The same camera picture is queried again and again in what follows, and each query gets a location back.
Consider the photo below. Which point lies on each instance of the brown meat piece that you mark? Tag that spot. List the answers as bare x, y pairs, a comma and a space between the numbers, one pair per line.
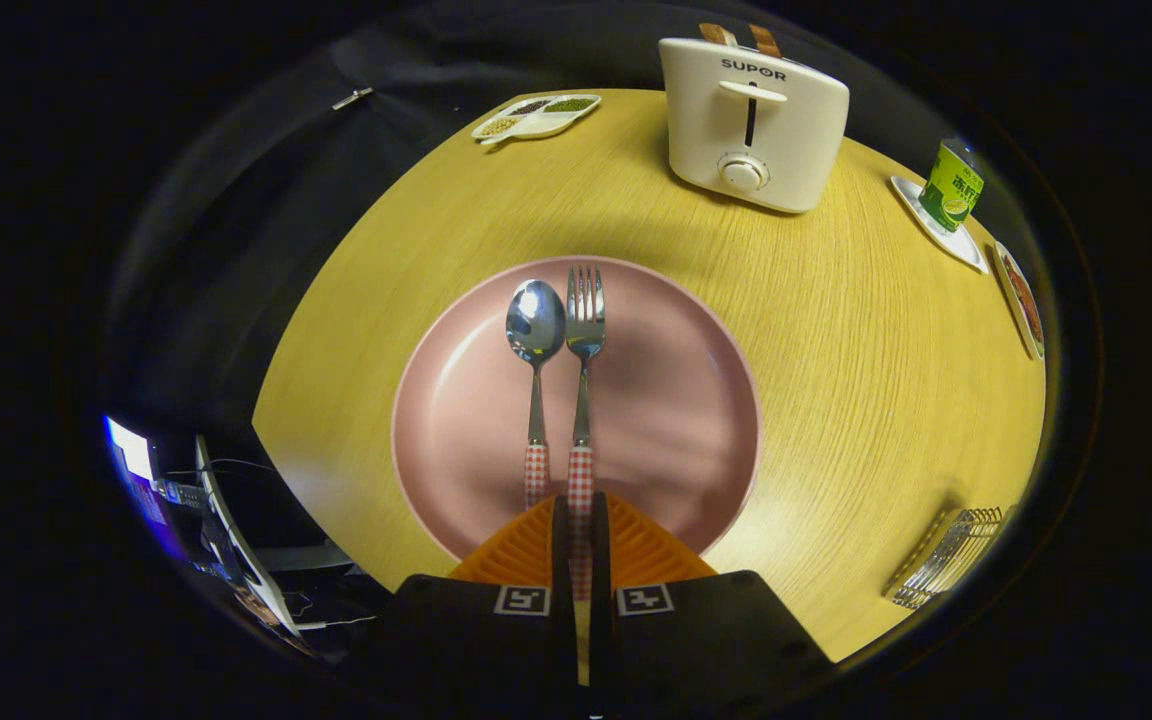
1026, 310

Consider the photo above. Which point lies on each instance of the white toaster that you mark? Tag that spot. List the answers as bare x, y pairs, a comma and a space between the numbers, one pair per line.
796, 120

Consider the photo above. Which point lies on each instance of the white divided seasoning dish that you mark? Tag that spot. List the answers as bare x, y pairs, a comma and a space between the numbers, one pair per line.
536, 120

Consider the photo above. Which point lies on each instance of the green label drink bottle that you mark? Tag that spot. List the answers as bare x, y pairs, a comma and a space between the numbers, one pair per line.
951, 190

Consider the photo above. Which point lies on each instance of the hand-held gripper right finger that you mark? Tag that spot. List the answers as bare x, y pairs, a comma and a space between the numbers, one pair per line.
600, 560

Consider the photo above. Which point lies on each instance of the silver cloth clip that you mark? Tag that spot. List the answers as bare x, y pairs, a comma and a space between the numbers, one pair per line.
353, 98

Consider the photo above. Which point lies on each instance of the white square coaster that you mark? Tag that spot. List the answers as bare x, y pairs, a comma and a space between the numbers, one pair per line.
958, 250

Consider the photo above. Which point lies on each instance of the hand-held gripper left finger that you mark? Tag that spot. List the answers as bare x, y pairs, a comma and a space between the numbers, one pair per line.
561, 560

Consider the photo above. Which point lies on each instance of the white food plate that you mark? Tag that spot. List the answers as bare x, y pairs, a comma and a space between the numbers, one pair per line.
1002, 280

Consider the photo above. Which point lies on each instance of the pink round plate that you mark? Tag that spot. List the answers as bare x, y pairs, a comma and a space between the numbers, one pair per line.
676, 400

